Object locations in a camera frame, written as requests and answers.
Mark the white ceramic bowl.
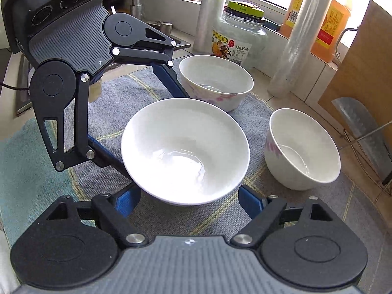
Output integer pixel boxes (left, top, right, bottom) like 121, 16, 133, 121
121, 98, 250, 206
178, 54, 255, 112
264, 108, 342, 191

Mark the person's white jacket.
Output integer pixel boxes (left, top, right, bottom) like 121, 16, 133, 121
0, 230, 19, 294

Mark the steel sink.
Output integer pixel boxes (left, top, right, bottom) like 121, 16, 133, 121
14, 52, 39, 117

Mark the clear plastic wrap roll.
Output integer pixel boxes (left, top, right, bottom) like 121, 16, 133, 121
267, 0, 337, 98

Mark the black cable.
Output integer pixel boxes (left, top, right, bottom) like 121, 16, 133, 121
0, 81, 31, 93

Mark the orange oil bottle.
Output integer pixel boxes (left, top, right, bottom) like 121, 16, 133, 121
280, 0, 359, 65

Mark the metal wire rack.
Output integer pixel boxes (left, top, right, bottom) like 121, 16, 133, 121
340, 127, 392, 196

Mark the bamboo cutting board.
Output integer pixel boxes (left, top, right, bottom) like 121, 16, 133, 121
318, 0, 392, 160

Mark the glass jar with green lid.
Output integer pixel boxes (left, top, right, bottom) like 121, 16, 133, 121
211, 0, 268, 71

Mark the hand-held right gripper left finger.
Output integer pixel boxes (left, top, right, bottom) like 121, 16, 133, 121
46, 184, 149, 248

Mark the small metal sink fitting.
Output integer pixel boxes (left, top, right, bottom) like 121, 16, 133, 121
147, 20, 173, 36

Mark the white roll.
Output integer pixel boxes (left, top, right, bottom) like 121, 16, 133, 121
193, 0, 229, 54

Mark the grey and teal checked cloth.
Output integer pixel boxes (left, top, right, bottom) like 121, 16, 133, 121
0, 64, 392, 294

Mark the black handled kitchen knife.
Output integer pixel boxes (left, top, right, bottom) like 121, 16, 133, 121
331, 97, 392, 187

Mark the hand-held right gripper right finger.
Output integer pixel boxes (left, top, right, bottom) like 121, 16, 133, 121
230, 185, 334, 248

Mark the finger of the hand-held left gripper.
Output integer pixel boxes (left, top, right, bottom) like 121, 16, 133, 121
34, 71, 137, 184
110, 21, 190, 99

